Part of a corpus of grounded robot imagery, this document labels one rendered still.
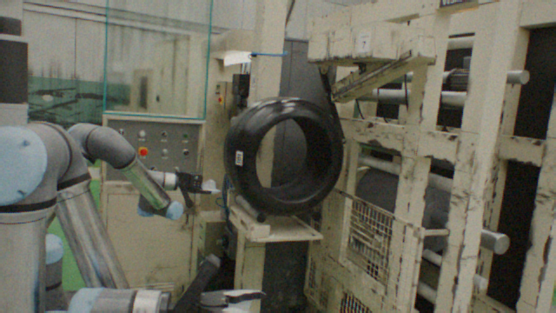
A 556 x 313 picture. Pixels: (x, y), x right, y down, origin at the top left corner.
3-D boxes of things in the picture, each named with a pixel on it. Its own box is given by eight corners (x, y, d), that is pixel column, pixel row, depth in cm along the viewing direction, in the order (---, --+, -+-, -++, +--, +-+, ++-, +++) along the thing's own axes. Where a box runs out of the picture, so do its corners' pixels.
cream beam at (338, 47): (305, 63, 226) (308, 34, 224) (346, 68, 236) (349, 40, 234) (371, 56, 171) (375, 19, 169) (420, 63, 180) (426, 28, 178)
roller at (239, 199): (234, 196, 223) (241, 193, 224) (236, 203, 224) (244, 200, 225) (255, 216, 191) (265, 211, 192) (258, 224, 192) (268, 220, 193)
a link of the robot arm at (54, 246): (31, 292, 125) (32, 248, 123) (9, 278, 132) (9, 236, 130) (70, 279, 135) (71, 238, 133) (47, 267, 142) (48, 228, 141)
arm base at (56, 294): (12, 326, 125) (12, 294, 123) (13, 303, 137) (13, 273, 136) (69, 316, 132) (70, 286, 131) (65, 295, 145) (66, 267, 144)
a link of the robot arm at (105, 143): (122, 123, 144) (189, 205, 178) (102, 119, 150) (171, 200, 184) (101, 148, 138) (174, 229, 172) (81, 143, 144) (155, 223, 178)
